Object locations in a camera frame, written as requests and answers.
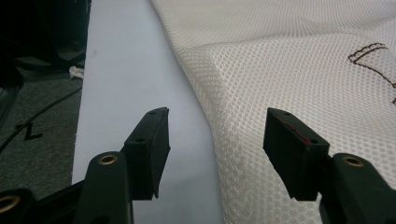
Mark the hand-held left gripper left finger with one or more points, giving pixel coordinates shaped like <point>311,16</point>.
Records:
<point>146,155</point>

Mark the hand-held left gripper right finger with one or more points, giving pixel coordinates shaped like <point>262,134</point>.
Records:
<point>292,155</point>

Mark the cream mesh laundry bag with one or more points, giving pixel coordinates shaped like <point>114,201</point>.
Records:
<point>280,62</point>

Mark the white table sheet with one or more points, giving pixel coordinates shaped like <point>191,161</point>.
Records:
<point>124,77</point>

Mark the small white crumpled tissue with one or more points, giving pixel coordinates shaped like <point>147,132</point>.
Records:
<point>76,72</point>

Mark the black metal stand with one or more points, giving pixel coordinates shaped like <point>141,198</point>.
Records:
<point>62,59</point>

